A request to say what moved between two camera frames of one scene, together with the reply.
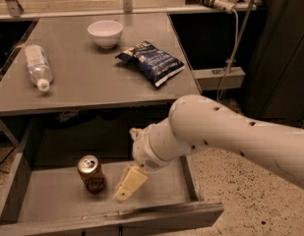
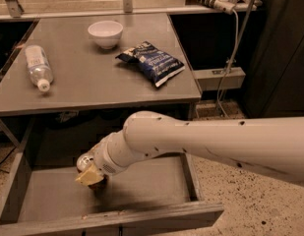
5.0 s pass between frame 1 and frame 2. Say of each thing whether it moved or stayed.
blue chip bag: stayed
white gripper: moved
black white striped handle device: stayed
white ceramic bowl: stayed
